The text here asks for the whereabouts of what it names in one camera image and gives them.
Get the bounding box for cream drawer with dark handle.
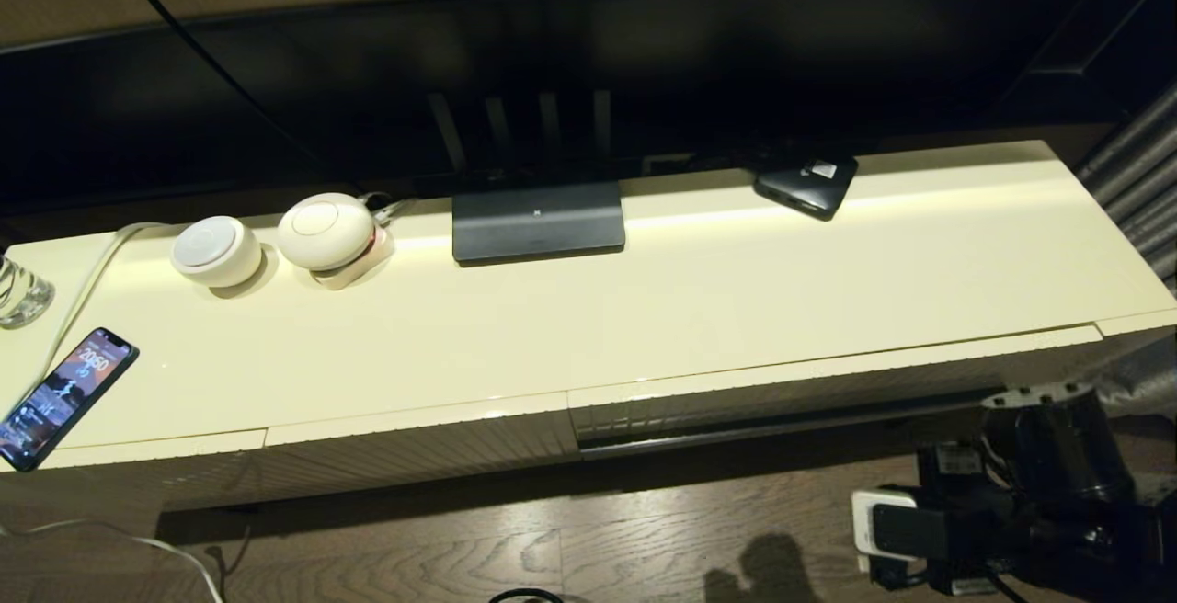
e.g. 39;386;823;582
567;323;1103;462

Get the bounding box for cream ribbed cabinet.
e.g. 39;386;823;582
0;141;1177;517

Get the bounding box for black set-top box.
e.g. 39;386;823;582
754;155;861;222

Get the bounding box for wide cream ribbed cabinet door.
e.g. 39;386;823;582
265;392;582;498

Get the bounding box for black flat screen television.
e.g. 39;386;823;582
0;0;1104;218

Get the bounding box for cream device dock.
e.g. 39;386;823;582
311;226;397;292

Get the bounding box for white dome shaped device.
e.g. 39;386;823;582
277;192;378;273

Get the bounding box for narrow cream ribbed cabinet door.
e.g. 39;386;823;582
41;428;269;512

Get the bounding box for small white round speaker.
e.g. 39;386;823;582
170;215;265;290

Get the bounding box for black smartphone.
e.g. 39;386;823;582
0;327;141;472

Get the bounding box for clear drinking glass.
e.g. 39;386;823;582
0;254;58;329

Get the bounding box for silver grey wrist camera box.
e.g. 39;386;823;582
851;488;950;560

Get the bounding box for dark wooden wall frame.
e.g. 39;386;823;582
988;0;1177;126

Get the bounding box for grey television base plate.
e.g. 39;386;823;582
451;182;627;265

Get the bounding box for white plug cables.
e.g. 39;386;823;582
363;191;419;223

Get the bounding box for white charging cable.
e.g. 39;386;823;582
0;222;226;603

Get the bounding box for thin black hanging cable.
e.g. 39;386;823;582
97;0;346;176

